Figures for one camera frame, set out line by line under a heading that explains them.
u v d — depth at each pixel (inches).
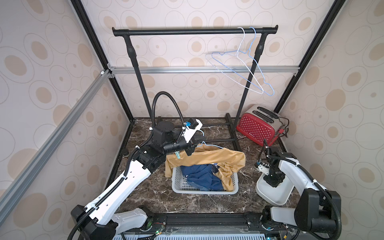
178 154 28.3
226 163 30.1
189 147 22.1
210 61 32.0
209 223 29.4
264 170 30.6
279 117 38.2
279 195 32.4
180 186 33.3
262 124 37.0
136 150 19.7
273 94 40.8
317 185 17.5
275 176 26.2
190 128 20.4
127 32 22.5
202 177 29.3
